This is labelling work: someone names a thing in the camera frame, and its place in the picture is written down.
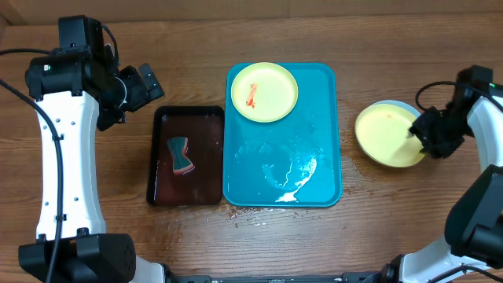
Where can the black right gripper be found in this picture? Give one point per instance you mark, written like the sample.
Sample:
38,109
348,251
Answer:
439,149

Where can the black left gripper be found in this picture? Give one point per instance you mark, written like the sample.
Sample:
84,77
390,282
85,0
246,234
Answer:
141,94

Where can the light blue plate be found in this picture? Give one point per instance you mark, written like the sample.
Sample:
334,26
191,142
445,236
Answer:
400,104

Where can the yellow plate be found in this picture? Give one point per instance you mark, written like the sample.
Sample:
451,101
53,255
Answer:
382,131
264,92

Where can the green orange sponge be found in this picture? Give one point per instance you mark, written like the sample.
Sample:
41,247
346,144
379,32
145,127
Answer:
178,148

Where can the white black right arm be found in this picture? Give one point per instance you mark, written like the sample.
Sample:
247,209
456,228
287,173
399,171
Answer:
472,240

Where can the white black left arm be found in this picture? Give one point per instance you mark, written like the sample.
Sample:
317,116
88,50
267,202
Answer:
76,93

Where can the black water tray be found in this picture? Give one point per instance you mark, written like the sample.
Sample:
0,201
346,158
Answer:
204,128

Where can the blue plastic tray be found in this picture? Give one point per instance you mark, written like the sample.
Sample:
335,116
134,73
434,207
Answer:
293,162

